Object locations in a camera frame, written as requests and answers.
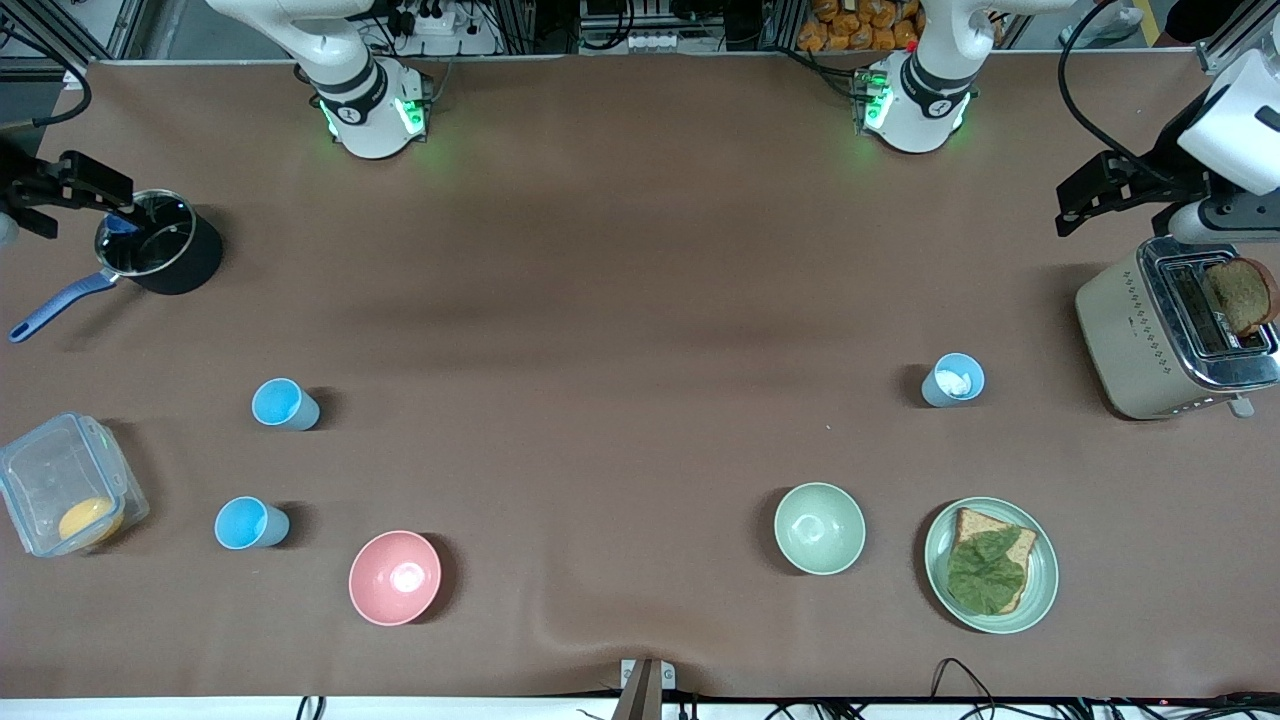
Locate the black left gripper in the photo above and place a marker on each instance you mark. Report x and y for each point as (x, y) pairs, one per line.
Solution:
(1166, 176)

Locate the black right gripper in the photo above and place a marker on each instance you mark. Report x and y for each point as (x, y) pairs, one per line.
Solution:
(22, 187)

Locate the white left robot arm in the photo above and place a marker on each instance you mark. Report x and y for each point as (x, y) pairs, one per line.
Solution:
(930, 85)

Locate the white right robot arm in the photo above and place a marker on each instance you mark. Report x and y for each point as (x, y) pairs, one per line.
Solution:
(350, 75)

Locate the beige and chrome toaster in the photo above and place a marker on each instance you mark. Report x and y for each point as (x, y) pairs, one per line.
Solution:
(1130, 340)

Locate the brown toast slice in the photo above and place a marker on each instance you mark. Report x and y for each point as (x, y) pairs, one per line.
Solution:
(1242, 295)

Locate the blue plastic cup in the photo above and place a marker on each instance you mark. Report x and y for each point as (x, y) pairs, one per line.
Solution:
(248, 523)
(283, 404)
(950, 381)

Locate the clear plastic storage container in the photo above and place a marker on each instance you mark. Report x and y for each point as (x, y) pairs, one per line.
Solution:
(55, 470)

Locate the bag of orange buns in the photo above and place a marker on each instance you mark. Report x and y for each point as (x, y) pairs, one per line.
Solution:
(860, 25)

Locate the orange fruit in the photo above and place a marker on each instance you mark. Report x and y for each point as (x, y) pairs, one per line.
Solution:
(88, 520)

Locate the bread slice under lettuce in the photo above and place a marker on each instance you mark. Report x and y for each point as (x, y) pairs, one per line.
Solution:
(1022, 548)

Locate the pale green plate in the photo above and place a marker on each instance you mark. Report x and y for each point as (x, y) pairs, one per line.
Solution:
(1040, 585)

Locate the green lettuce leaf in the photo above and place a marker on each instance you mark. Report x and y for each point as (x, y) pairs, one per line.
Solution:
(985, 575)

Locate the pale green bowl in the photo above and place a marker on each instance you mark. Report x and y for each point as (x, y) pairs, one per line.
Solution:
(819, 528)

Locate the small white power strip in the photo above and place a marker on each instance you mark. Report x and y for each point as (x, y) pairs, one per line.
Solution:
(655, 41)

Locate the pink bowl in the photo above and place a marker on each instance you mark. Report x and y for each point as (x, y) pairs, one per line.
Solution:
(395, 578)

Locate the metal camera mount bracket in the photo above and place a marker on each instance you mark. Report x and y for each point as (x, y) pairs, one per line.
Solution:
(646, 685)

